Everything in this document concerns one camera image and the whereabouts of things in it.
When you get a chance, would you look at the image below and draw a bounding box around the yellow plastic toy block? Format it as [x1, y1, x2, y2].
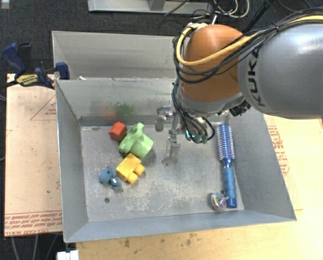
[115, 153, 146, 185]

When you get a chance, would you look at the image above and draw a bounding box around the grey metal bin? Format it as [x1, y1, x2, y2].
[51, 30, 298, 244]

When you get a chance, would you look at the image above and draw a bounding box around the blue plush toy animal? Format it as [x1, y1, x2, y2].
[98, 166, 124, 191]

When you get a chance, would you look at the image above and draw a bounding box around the light green plastic toy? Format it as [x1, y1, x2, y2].
[119, 122, 154, 159]

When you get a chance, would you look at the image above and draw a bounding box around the brown cardboard board, red print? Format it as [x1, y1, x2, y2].
[4, 73, 305, 238]

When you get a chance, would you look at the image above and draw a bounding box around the blue round hairbrush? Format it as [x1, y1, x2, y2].
[216, 123, 238, 209]

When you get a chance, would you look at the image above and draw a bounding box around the red-brown cube block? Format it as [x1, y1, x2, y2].
[108, 121, 128, 142]

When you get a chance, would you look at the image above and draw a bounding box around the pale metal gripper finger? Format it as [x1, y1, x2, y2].
[161, 137, 172, 166]
[171, 141, 182, 165]

